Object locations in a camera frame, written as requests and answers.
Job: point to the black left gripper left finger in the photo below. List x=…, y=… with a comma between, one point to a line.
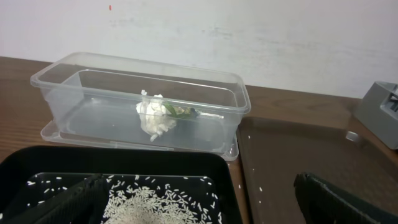
x=84, y=202

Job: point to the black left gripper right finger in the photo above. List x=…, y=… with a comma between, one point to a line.
x=323, y=202

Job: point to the white tissue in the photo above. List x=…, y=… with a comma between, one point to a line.
x=153, y=116

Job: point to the yellow green snack wrapper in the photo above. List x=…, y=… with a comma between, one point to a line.
x=179, y=112

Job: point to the grey dishwasher rack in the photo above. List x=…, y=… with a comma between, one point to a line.
x=377, y=111

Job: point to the pile of white rice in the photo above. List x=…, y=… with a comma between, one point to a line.
x=139, y=198

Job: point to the black plastic tray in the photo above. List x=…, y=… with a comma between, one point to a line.
x=18, y=167

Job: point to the dark brown serving tray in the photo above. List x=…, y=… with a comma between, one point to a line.
x=273, y=152

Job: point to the clear plastic container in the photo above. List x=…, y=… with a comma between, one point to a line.
x=107, y=101

